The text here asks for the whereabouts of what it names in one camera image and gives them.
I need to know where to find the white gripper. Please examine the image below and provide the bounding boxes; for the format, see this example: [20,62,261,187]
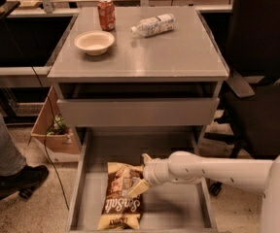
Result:
[127,153,173,199]

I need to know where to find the brown sea salt chip bag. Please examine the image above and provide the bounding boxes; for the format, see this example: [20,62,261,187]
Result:
[97,162,143,230]

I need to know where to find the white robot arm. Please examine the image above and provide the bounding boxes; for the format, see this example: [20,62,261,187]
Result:
[127,151,280,233]

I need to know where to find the open grey middle drawer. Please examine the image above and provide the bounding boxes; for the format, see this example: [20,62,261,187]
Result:
[67,130,218,233]

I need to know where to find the grey top drawer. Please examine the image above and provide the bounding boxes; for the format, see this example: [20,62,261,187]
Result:
[57,98,219,127]

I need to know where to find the grey drawer cabinet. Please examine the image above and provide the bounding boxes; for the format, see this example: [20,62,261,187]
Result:
[47,6,230,233]

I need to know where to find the green item in box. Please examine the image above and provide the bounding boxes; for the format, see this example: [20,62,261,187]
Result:
[46,114,66,135]

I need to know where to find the cardboard box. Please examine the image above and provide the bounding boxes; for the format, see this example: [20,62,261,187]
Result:
[31,86,80,155]

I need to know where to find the black shoe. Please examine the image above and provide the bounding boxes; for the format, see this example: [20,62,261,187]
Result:
[0,165,49,196]

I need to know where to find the white paper bowl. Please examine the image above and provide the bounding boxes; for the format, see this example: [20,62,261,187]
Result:
[74,31,115,56]

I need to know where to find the clear plastic water bottle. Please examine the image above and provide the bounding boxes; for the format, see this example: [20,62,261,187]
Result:
[130,14,175,37]

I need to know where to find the orange soda can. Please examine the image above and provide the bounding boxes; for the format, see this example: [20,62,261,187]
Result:
[97,0,116,31]

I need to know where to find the black office chair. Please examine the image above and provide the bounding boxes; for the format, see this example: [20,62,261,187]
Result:
[203,0,280,197]

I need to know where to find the black cable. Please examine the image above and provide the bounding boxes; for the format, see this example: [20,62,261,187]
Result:
[0,0,71,212]

